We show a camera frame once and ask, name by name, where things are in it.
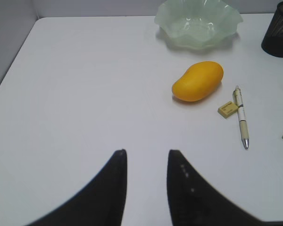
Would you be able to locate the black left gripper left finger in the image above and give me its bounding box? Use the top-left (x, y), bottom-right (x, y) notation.
top-left (30, 149), bottom-right (127, 226)

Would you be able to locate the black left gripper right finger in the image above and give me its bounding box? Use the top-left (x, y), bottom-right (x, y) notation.
top-left (166, 150), bottom-right (283, 226)

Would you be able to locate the yellow mango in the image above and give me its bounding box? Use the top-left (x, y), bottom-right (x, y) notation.
top-left (172, 61), bottom-right (224, 102)

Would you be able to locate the yellow eraser with label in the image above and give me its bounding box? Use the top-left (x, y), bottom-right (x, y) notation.
top-left (217, 101), bottom-right (238, 118)

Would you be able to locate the beige click pen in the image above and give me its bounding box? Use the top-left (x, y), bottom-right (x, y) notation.
top-left (233, 85), bottom-right (250, 150)

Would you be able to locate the green frosted glass plate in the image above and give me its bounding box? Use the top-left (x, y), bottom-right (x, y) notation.
top-left (154, 0), bottom-right (243, 50)

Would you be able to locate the black mesh pen holder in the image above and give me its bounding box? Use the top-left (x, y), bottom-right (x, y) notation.
top-left (261, 1), bottom-right (283, 58)

